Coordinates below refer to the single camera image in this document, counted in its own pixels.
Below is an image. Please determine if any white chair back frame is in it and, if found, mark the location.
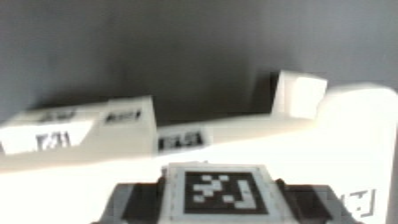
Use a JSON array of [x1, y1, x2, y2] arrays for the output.
[[0, 84, 398, 224]]

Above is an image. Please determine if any white short leg post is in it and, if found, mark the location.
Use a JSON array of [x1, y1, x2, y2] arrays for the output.
[[0, 96, 156, 156]]

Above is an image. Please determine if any white chair leg with tag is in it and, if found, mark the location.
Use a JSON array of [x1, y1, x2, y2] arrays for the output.
[[158, 163, 298, 224]]

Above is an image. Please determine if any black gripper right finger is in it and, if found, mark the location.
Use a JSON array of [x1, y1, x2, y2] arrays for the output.
[[275, 179, 362, 224]]

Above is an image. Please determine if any white chair seat panel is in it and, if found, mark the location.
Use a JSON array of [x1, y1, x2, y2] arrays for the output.
[[270, 70, 327, 119]]

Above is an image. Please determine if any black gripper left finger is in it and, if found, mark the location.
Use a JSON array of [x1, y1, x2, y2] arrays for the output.
[[90, 177, 165, 224]]

